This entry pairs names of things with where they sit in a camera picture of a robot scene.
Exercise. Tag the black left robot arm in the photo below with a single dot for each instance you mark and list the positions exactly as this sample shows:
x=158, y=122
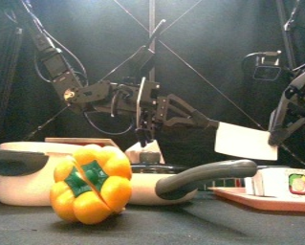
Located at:
x=59, y=71

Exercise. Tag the white triangular toy piece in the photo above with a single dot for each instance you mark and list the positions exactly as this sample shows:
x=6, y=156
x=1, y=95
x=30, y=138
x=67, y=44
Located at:
x=158, y=147

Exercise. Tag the white toy sushi small piece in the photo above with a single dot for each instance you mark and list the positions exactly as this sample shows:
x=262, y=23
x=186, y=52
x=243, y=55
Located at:
x=250, y=186

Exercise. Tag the white paper sheet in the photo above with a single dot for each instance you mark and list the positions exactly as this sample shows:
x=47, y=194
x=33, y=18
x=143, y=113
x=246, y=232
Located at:
x=245, y=142

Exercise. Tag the vertical metal frame pole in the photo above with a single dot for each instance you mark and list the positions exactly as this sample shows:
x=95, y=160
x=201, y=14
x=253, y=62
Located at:
x=153, y=12

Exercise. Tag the dark slanted frame pole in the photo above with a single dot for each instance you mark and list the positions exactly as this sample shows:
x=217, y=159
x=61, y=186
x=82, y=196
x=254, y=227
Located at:
x=287, y=35

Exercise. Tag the red green striped object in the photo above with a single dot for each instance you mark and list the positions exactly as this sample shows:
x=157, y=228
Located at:
x=227, y=183

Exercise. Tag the light wooden board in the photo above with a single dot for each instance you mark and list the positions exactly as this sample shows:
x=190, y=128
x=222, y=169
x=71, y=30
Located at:
x=79, y=140

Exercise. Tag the thin diagonal brace rod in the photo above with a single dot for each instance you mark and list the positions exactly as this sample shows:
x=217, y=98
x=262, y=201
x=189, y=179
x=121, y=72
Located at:
x=117, y=68
x=210, y=84

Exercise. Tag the yellow toy bell pepper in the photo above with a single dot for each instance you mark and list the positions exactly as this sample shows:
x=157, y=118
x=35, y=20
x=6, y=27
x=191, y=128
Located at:
x=91, y=188

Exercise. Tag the white food container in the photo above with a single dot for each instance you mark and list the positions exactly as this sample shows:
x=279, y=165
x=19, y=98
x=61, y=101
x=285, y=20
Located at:
x=278, y=183

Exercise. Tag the salmon pink cutting board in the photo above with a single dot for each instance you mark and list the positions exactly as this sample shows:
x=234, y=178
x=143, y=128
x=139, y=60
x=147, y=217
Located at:
x=267, y=204

